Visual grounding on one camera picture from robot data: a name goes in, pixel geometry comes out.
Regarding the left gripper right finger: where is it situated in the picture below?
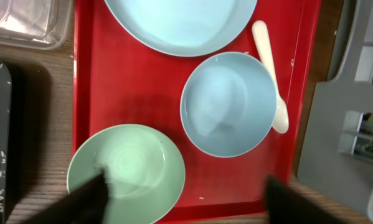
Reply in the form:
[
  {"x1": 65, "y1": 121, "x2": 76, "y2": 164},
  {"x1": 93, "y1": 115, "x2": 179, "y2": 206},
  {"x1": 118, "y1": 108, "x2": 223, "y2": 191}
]
[{"x1": 265, "y1": 175, "x2": 346, "y2": 224}]

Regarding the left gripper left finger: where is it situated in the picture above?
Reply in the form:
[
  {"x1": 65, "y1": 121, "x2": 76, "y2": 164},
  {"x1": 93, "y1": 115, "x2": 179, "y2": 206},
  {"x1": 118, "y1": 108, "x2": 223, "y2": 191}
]
[{"x1": 22, "y1": 169, "x2": 109, "y2": 224}]

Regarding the green bowl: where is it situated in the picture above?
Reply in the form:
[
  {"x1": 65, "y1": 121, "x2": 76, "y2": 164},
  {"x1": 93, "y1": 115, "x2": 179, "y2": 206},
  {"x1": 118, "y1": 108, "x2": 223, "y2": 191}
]
[{"x1": 67, "y1": 124, "x2": 186, "y2": 224}]

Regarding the white plastic spoon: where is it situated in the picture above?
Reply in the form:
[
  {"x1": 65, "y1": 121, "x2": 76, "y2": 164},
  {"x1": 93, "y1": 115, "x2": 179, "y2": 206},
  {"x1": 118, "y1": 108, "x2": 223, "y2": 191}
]
[{"x1": 252, "y1": 20, "x2": 290, "y2": 134}]

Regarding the light blue bowl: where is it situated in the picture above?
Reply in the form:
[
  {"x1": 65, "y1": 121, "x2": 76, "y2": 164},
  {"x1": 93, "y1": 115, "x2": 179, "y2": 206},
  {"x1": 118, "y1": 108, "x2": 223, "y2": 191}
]
[{"x1": 180, "y1": 52, "x2": 277, "y2": 158}]

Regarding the light blue plate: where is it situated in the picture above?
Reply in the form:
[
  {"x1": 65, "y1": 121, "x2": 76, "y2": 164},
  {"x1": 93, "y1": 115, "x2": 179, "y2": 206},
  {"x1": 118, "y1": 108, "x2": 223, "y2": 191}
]
[{"x1": 105, "y1": 0, "x2": 257, "y2": 57}]

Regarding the grey dishwasher rack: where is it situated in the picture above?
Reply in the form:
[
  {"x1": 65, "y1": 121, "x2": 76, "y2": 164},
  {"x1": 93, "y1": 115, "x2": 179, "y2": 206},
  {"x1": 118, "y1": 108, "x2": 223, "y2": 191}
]
[{"x1": 297, "y1": 1, "x2": 373, "y2": 221}]

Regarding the clear plastic waste bin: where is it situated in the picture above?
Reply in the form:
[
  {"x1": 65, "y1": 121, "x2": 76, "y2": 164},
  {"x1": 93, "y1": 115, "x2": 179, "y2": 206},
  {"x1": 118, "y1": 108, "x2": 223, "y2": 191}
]
[{"x1": 0, "y1": 0, "x2": 74, "y2": 50}]

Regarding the red serving tray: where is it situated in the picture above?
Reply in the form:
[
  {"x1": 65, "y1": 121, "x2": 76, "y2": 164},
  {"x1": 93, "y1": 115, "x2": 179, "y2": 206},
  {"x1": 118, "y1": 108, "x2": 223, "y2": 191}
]
[{"x1": 72, "y1": 0, "x2": 321, "y2": 223}]

